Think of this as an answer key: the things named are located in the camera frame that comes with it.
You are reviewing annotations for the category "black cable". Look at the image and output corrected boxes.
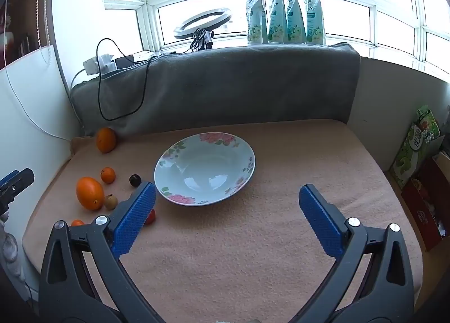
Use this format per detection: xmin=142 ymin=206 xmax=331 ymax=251
xmin=96 ymin=38 xmax=166 ymax=121

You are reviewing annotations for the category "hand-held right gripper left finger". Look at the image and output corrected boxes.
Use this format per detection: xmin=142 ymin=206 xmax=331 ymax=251
xmin=38 ymin=181 xmax=166 ymax=323

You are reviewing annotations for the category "floral white plate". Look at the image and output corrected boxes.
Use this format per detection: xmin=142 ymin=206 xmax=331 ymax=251
xmin=154 ymin=132 xmax=256 ymax=206

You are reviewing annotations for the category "large orange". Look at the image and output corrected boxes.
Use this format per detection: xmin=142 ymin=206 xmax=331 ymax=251
xmin=76 ymin=176 xmax=105 ymax=211

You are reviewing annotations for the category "teal floral refill pouch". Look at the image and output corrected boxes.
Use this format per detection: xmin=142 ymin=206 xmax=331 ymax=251
xmin=242 ymin=0 xmax=268 ymax=46
xmin=264 ymin=0 xmax=287 ymax=44
xmin=299 ymin=0 xmax=327 ymax=46
xmin=283 ymin=0 xmax=306 ymax=44

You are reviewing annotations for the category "green printed carton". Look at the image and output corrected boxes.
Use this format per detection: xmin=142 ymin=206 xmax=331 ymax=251
xmin=393 ymin=105 xmax=445 ymax=183

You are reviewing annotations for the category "white power strip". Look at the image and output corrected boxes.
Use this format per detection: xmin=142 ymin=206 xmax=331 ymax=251
xmin=83 ymin=55 xmax=116 ymax=75

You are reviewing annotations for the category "grey blanket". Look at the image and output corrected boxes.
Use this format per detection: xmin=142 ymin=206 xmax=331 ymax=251
xmin=70 ymin=42 xmax=361 ymax=137

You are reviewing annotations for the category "red carton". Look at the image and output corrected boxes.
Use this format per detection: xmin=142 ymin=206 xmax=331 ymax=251
xmin=401 ymin=154 xmax=450 ymax=251

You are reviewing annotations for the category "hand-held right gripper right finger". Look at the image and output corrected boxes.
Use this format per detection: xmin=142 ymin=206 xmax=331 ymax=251
xmin=281 ymin=183 xmax=415 ymax=323

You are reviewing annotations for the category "thin white cable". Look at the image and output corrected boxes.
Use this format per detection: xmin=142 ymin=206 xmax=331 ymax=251
xmin=0 ymin=0 xmax=73 ymax=142

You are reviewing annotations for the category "black ring light mount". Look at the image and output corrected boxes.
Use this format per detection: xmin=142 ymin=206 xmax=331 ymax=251
xmin=191 ymin=28 xmax=215 ymax=52

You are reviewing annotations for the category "large mandarin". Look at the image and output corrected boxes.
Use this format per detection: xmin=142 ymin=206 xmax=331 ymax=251
xmin=96 ymin=127 xmax=118 ymax=154

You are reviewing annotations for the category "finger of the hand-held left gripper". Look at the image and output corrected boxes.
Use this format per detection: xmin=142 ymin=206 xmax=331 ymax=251
xmin=0 ymin=167 xmax=35 ymax=216
xmin=0 ymin=170 xmax=21 ymax=187

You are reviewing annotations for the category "beaded blind cord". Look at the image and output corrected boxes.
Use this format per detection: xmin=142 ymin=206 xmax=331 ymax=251
xmin=35 ymin=0 xmax=50 ymax=49

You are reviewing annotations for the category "person's left hand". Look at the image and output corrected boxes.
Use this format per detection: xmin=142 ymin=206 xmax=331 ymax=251
xmin=0 ymin=208 xmax=20 ymax=279

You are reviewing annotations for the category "white board panel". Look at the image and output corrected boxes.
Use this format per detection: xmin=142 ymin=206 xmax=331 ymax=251
xmin=0 ymin=44 xmax=81 ymax=288

